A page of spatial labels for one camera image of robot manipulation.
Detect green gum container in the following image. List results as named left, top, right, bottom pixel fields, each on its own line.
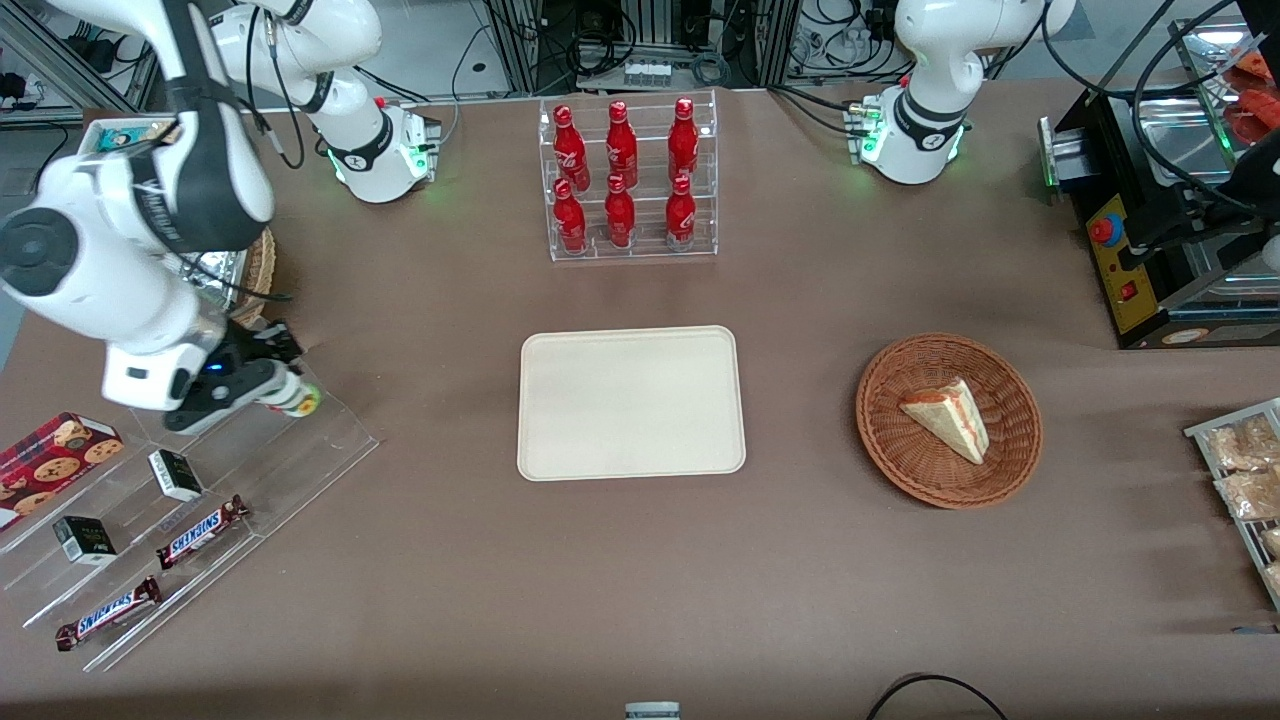
left=265, top=378, right=323, bottom=419

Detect clear acrylic tiered stand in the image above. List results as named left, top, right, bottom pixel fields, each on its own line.
left=0, top=375, right=381, bottom=673

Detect light wicker basket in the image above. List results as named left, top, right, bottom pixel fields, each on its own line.
left=180, top=228, right=277, bottom=331

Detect small black box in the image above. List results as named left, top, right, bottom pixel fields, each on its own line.
left=148, top=449, right=205, bottom=503
left=52, top=515, right=118, bottom=567

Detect Snickers chocolate bar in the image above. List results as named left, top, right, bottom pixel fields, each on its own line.
left=155, top=495, right=251, bottom=571
left=55, top=576, right=163, bottom=653

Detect triangular sandwich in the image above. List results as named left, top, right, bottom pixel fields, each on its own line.
left=898, top=377, right=991, bottom=466

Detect black machine with yellow panel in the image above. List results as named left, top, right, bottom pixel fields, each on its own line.
left=1040, top=85, right=1280, bottom=351

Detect red soda bottle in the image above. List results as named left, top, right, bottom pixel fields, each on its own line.
left=553, top=104, right=591, bottom=191
left=604, top=175, right=637, bottom=249
left=665, top=175, right=698, bottom=248
left=553, top=179, right=589, bottom=254
left=605, top=100, right=639, bottom=189
left=668, top=97, right=700, bottom=183

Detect clear bag of crackers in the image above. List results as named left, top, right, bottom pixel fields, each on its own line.
left=1213, top=468, right=1280, bottom=521
left=1203, top=415, right=1280, bottom=473

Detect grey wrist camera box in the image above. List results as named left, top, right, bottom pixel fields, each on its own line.
left=165, top=358, right=301, bottom=434

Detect cream plastic tray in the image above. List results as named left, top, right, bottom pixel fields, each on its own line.
left=516, top=325, right=748, bottom=483

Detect red tartan cookie box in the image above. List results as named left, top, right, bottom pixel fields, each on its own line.
left=0, top=411, right=126, bottom=531

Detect brown wicker basket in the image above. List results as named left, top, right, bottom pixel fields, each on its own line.
left=855, top=332, right=1044, bottom=511

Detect clear acrylic bottle rack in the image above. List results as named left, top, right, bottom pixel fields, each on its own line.
left=538, top=90, right=719, bottom=263

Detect black cable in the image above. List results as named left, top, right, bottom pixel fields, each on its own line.
left=865, top=674, right=1011, bottom=720

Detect white snack bin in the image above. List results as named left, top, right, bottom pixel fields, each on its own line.
left=85, top=115, right=186, bottom=156

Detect grey wire rack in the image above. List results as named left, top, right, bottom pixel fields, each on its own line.
left=1185, top=398, right=1280, bottom=611

